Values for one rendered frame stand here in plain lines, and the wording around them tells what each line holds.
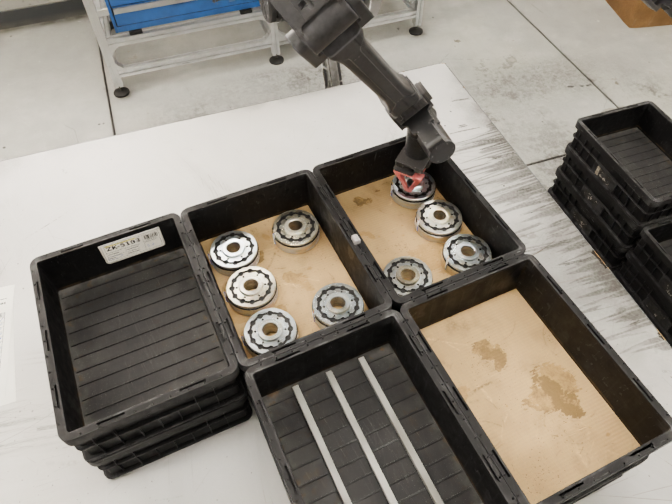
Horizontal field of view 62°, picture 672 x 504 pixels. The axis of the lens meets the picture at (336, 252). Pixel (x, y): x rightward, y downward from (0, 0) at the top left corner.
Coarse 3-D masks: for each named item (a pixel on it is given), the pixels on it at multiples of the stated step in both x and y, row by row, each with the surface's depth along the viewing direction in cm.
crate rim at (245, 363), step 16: (288, 176) 124; (240, 192) 121; (320, 192) 122; (192, 208) 118; (336, 224) 116; (192, 240) 113; (208, 272) 110; (368, 272) 108; (384, 288) 106; (384, 304) 103; (224, 320) 102; (352, 320) 101; (304, 336) 100; (320, 336) 99; (240, 352) 98; (272, 352) 98; (240, 368) 98
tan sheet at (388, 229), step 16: (352, 192) 134; (368, 192) 134; (384, 192) 134; (352, 208) 131; (368, 208) 131; (384, 208) 131; (400, 208) 131; (368, 224) 128; (384, 224) 128; (400, 224) 128; (464, 224) 128; (368, 240) 125; (384, 240) 125; (400, 240) 125; (416, 240) 125; (384, 256) 123; (400, 256) 123; (416, 256) 123; (432, 256) 123; (432, 272) 120
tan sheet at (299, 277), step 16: (304, 208) 131; (256, 224) 128; (272, 224) 128; (208, 240) 126; (256, 240) 125; (272, 240) 125; (320, 240) 125; (272, 256) 123; (288, 256) 123; (304, 256) 123; (320, 256) 123; (336, 256) 123; (272, 272) 120; (288, 272) 120; (304, 272) 120; (320, 272) 120; (336, 272) 120; (224, 288) 118; (288, 288) 118; (304, 288) 118; (320, 288) 118; (288, 304) 115; (304, 304) 115; (240, 320) 113; (304, 320) 113; (240, 336) 111
